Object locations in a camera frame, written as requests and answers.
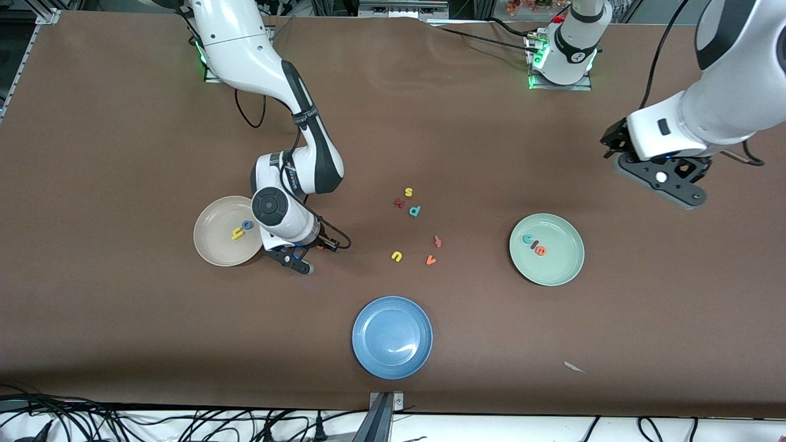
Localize grey metal mount bracket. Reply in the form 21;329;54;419
350;391;406;442

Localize beige round plate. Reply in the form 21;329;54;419
193;195;269;268

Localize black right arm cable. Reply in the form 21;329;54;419
175;0;352;251

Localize aluminium frame profile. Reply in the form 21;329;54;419
0;6;62;123

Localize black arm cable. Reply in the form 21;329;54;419
640;0;766;168
175;0;352;251

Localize orange flower decoration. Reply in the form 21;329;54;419
507;0;569;14

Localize green round plate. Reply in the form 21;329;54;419
508;212;586;287

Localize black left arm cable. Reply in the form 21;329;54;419
640;0;766;168

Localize blue round plate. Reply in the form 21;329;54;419
351;295;434;380

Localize grey metal box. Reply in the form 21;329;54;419
358;0;450;19

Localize brown table mat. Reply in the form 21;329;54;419
0;11;786;419

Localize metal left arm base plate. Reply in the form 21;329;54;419
525;31;593;91

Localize black cable on table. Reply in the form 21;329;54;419
488;17;536;40
437;26;540;55

